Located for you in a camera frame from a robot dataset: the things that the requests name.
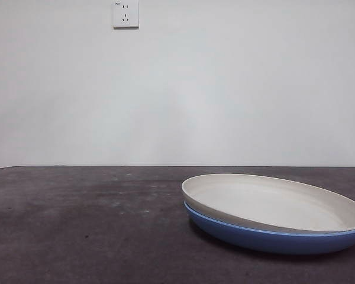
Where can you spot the blue round plate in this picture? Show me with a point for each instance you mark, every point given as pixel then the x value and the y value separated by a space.
pixel 254 241

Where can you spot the white round plate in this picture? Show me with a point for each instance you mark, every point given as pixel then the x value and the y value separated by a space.
pixel 269 201

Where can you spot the white wall socket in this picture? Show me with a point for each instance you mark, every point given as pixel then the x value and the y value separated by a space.
pixel 125 16

